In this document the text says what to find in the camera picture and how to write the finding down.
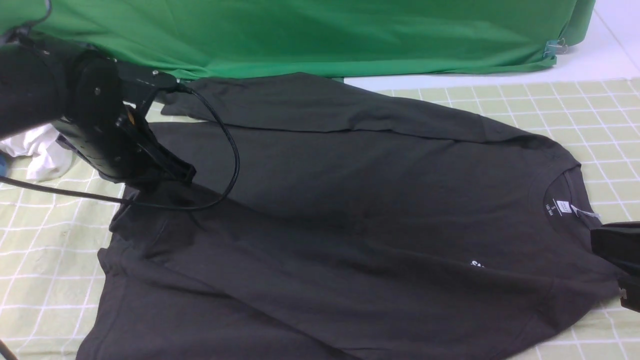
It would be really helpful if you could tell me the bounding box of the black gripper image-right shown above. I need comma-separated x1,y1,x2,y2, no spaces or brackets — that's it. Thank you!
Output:
590,222,640,313

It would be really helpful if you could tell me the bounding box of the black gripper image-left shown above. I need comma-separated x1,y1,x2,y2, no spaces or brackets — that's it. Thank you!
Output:
52,105,196,186

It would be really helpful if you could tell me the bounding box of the dark gray long-sleeve shirt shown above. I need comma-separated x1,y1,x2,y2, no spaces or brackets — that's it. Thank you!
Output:
77,73,623,360

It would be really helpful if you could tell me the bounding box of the crumpled white shirt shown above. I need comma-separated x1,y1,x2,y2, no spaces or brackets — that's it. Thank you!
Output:
0,124,74,182

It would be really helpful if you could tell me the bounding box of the green checkered tablecloth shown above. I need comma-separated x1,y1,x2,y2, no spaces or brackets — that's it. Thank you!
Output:
0,77,640,360

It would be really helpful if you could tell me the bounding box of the green backdrop cloth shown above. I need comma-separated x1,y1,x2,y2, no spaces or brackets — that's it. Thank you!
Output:
0,0,597,81

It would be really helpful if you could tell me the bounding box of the blue object at left edge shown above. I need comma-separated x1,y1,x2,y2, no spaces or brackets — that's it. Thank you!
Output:
0,154,9,177

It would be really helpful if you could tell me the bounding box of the metal binder clip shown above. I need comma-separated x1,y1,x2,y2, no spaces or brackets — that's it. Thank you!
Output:
542,38,569,59

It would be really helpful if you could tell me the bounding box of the black wrist camera image-left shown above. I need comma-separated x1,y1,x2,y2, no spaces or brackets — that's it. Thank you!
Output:
115,61,188,103

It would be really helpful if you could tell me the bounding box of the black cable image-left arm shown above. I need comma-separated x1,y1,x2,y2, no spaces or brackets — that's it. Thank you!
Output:
1,88,240,212

